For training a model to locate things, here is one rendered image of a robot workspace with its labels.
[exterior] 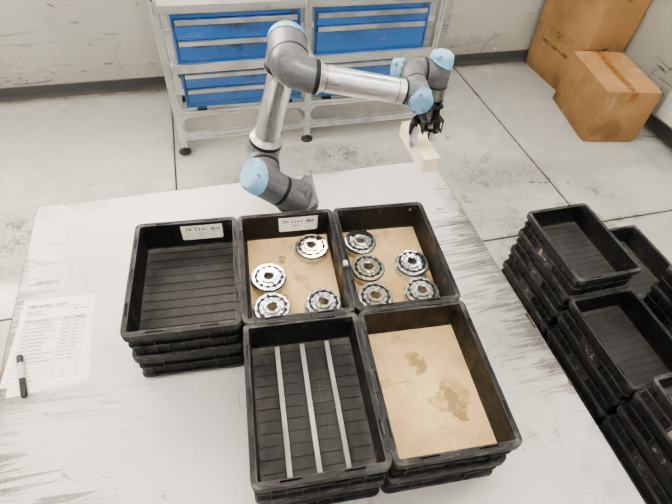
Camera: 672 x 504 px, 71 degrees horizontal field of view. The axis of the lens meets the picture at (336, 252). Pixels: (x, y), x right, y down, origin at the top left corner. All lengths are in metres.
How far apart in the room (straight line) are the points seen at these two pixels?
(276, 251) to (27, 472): 0.86
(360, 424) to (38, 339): 0.99
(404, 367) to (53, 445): 0.93
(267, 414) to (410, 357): 0.41
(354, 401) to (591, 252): 1.42
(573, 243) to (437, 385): 1.22
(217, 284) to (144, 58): 2.77
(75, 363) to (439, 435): 1.03
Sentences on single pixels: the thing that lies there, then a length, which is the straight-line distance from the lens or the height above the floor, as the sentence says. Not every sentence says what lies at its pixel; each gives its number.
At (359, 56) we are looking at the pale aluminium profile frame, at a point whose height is 0.59.
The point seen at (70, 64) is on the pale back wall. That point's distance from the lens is 4.10.
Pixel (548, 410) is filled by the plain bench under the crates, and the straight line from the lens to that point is 1.53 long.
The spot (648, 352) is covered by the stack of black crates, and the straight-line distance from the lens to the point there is 2.27.
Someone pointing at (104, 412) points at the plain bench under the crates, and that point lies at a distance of 1.48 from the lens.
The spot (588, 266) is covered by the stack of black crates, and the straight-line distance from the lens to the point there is 2.27.
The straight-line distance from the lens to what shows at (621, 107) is 3.97.
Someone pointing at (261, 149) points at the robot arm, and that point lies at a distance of 1.68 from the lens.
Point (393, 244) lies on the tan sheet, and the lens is 1.57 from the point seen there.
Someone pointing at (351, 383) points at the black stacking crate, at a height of 0.83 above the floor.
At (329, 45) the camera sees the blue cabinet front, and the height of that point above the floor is 0.66.
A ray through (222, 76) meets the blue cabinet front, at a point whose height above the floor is 0.52.
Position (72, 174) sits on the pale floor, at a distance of 3.41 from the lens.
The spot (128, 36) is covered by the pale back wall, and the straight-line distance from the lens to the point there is 3.95.
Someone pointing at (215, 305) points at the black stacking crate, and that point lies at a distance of 1.41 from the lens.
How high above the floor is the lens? 1.97
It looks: 48 degrees down
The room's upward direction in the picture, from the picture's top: 5 degrees clockwise
